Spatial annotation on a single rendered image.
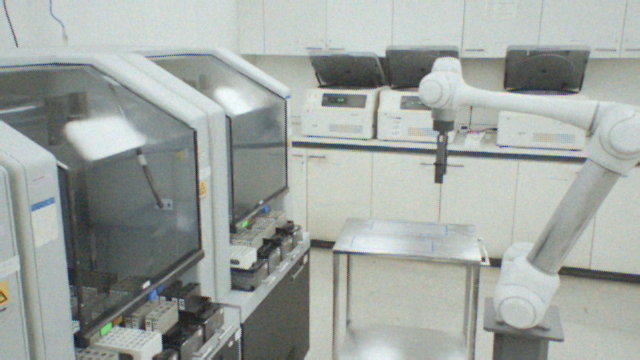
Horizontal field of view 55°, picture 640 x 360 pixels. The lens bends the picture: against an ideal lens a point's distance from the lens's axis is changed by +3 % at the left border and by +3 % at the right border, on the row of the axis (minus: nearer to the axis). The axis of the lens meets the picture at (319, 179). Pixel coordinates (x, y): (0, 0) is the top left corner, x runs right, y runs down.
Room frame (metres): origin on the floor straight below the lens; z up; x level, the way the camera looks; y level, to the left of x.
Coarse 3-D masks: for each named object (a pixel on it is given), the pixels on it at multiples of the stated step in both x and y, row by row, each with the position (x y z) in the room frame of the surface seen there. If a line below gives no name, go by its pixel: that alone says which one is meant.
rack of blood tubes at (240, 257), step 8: (232, 248) 2.26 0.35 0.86; (240, 248) 2.25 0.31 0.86; (248, 248) 2.25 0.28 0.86; (232, 256) 2.18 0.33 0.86; (240, 256) 2.17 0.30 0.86; (248, 256) 2.17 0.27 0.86; (256, 256) 2.25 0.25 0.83; (232, 264) 2.23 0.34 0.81; (240, 264) 2.17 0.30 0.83; (248, 264) 2.17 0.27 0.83
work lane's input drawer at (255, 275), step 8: (256, 264) 2.20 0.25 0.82; (264, 264) 2.23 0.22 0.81; (232, 272) 2.16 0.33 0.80; (240, 272) 2.15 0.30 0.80; (248, 272) 2.15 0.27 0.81; (256, 272) 2.15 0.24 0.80; (264, 272) 2.23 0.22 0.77; (232, 280) 2.16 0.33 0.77; (240, 280) 2.15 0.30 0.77; (248, 280) 2.14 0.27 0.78; (256, 280) 2.15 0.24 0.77; (264, 280) 2.22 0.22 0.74; (272, 280) 2.20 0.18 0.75; (256, 288) 2.15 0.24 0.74; (264, 288) 2.14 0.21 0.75
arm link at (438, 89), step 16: (432, 80) 1.89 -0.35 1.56; (448, 80) 1.91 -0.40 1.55; (432, 96) 1.88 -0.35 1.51; (448, 96) 1.89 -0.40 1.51; (464, 96) 1.91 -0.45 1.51; (480, 96) 1.90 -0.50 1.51; (496, 96) 1.91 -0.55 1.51; (512, 96) 1.93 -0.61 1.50; (528, 96) 1.95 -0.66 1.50; (528, 112) 1.94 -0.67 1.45; (544, 112) 1.95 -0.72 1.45; (560, 112) 1.93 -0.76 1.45; (576, 112) 1.91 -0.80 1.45; (592, 112) 1.89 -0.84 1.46
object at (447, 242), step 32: (352, 224) 2.69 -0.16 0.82; (384, 224) 2.69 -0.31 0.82; (416, 224) 2.70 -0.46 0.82; (448, 224) 2.70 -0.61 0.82; (352, 256) 2.78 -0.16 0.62; (384, 256) 2.33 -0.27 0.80; (416, 256) 2.30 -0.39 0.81; (448, 256) 2.29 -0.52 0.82; (352, 352) 2.48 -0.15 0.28; (384, 352) 2.48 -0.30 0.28; (416, 352) 2.49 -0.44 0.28; (448, 352) 2.49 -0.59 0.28
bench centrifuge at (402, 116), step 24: (408, 48) 4.51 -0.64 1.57; (432, 48) 4.46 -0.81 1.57; (456, 48) 4.42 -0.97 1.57; (408, 72) 4.73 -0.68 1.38; (384, 96) 4.45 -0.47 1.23; (408, 96) 4.40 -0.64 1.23; (384, 120) 4.38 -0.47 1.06; (408, 120) 4.34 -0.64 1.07; (432, 120) 4.29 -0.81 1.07; (456, 120) 4.58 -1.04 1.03
